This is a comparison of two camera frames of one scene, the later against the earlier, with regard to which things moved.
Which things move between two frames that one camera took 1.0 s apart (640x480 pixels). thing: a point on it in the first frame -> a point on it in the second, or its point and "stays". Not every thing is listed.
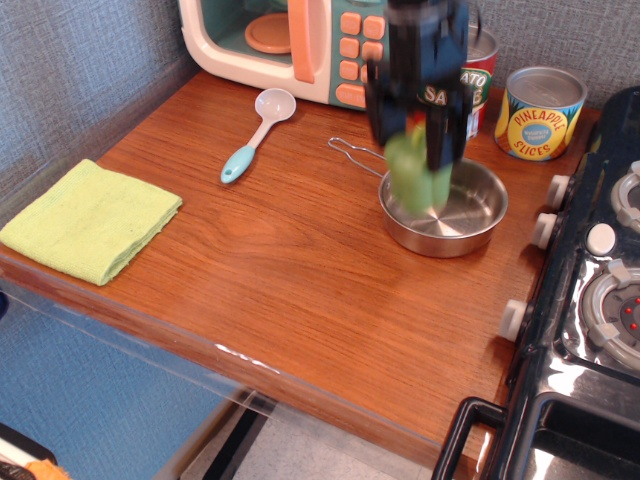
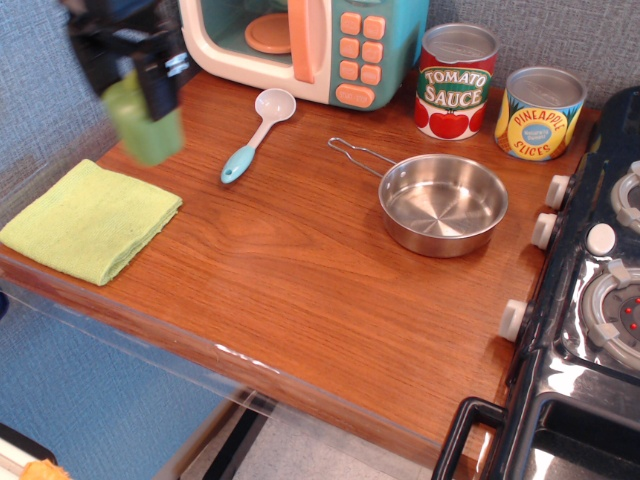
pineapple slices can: [539, 112] stays
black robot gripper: [426, 67] -> [148, 35]
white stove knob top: [557, 191] stays
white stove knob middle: [544, 228] stays
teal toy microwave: [318, 46] stays
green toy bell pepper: [417, 188] -> [151, 142]
